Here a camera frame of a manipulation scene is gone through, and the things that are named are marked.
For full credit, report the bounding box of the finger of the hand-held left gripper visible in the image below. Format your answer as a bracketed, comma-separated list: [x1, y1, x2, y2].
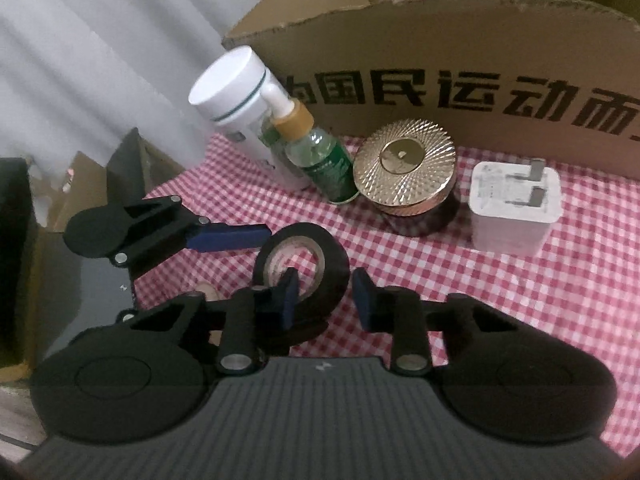
[112, 195, 273, 267]

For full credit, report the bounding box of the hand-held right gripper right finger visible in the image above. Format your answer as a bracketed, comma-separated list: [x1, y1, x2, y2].
[351, 269, 506, 375]

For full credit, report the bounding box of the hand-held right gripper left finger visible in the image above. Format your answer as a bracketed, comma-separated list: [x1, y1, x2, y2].
[117, 267, 301, 375]

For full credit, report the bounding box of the black tape roll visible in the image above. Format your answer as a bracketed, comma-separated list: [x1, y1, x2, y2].
[252, 222, 351, 346]

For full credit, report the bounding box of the green dropper bottle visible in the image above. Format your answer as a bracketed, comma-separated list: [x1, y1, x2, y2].
[260, 84, 357, 204]

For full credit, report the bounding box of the white plastic bottle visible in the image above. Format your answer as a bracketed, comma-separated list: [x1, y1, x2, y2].
[189, 46, 313, 192]

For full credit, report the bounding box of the gold-lidded jar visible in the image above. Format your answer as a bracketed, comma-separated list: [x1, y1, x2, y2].
[352, 119, 460, 236]

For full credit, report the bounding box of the white charger plug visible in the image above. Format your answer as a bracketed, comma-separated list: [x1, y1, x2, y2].
[467, 157, 563, 253]

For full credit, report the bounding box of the brown cardboard box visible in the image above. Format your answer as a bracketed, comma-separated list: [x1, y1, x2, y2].
[222, 0, 640, 181]

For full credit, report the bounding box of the small cardboard box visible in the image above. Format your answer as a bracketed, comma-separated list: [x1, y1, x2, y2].
[45, 127, 186, 235]

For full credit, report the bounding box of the dark box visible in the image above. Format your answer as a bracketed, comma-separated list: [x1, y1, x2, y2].
[0, 157, 41, 368]

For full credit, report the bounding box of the pink checked cloth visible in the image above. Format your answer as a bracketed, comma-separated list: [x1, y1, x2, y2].
[135, 130, 640, 456]

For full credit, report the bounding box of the white curtain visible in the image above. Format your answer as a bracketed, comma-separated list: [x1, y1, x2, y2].
[0, 0, 311, 171]

